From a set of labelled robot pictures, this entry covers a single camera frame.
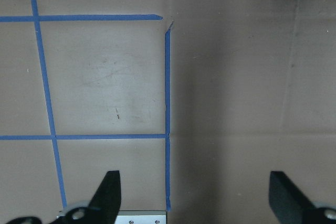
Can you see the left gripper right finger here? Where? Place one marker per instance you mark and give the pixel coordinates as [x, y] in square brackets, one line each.
[290, 205]

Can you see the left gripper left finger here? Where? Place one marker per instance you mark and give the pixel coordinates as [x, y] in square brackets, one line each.
[102, 208]

